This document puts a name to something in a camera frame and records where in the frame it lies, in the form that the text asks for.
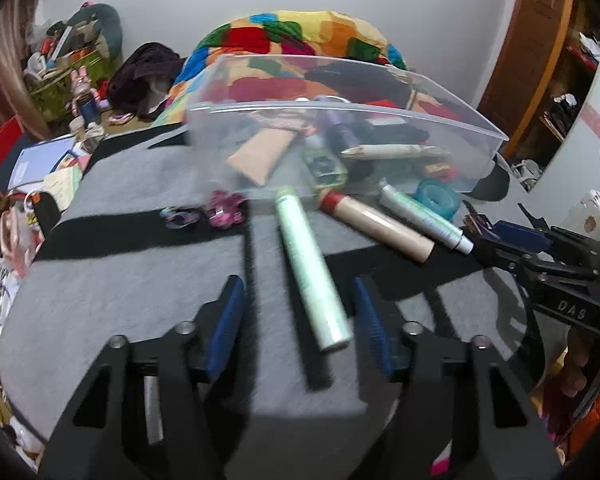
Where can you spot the blue bottle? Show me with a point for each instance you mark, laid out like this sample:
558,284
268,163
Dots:
89,110

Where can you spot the blue notebook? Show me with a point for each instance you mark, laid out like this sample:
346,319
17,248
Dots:
40,162

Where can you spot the pink bag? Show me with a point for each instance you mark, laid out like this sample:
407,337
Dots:
15,245

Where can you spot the beige stick with red cap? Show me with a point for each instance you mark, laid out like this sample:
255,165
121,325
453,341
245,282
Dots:
380,225

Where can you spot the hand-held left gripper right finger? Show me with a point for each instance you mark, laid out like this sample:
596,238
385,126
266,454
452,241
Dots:
375,330

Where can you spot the person's right hand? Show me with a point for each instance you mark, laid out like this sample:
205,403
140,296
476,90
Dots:
575,360

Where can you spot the pink rabbit toy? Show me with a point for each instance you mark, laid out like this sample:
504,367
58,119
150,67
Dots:
82,82

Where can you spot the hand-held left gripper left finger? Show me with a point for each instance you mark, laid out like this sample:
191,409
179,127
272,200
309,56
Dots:
227,325

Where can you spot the white suitcase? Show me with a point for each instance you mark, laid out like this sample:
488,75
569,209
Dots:
592,210

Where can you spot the teal tape roll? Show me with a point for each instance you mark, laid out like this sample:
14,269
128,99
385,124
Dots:
437,197

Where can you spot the grey neck pillow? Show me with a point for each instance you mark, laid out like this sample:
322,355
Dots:
107,25

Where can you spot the wooden door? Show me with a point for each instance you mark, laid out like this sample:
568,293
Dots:
525,60

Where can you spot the long light green tube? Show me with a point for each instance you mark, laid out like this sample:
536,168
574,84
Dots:
310,270

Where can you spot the clear plastic storage box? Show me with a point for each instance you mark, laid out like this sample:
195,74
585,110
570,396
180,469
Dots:
220,130

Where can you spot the white sliding wardrobe door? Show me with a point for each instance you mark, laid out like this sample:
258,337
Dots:
580,160

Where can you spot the cream patterned booklet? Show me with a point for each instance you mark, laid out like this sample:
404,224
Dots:
65,185

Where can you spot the colourful patchwork quilt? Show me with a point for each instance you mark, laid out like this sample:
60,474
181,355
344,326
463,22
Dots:
280,30

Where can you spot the red box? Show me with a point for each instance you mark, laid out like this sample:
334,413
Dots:
0,150

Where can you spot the black clothes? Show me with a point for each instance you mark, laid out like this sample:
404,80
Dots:
360,77

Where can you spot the small green box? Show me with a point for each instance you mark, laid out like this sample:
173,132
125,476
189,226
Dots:
325,170

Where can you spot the striped curtain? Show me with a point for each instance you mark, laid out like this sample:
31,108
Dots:
5,50

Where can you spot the pink hair clip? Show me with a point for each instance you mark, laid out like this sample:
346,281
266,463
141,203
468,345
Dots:
225,210

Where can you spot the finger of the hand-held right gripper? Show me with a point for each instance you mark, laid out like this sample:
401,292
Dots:
522,235
485,232

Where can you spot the green storage basket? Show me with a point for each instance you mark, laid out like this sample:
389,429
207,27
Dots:
55,90

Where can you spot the white ointment tube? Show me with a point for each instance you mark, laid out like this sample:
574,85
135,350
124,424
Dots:
425,220

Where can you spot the white bag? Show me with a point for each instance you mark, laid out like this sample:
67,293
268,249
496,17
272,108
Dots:
525,172

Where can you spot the small red yellow item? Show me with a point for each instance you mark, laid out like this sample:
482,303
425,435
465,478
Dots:
437,169

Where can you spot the beige cosmetic tube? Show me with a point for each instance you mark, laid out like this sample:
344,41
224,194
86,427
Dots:
260,155

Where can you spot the purple and black tube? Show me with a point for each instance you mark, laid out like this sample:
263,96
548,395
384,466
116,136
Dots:
345,137

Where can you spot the cream cosmetic pen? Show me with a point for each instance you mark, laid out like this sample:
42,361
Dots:
395,151

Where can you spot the dark clothes pile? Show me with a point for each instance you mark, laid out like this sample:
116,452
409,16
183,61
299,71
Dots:
140,70

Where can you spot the wooden wardrobe shelf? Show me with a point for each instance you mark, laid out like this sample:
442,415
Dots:
565,125

